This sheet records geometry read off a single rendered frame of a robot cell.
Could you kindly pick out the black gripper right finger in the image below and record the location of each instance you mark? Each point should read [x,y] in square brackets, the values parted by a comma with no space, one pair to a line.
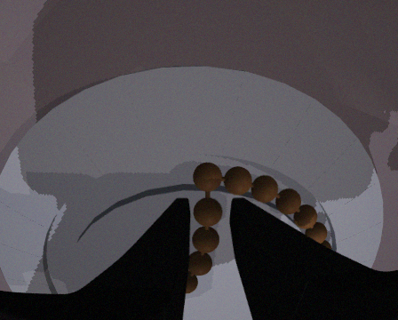
[288,276]

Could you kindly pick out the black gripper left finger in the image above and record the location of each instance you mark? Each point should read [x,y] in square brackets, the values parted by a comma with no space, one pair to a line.
[147,283]

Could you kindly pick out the grey round tray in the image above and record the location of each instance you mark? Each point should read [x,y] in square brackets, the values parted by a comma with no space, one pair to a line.
[87,180]

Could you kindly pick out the brown wooden bead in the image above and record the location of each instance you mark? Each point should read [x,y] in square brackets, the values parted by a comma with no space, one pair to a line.
[205,240]
[306,218]
[264,188]
[289,201]
[237,180]
[326,243]
[207,211]
[318,232]
[207,177]
[200,265]
[191,283]

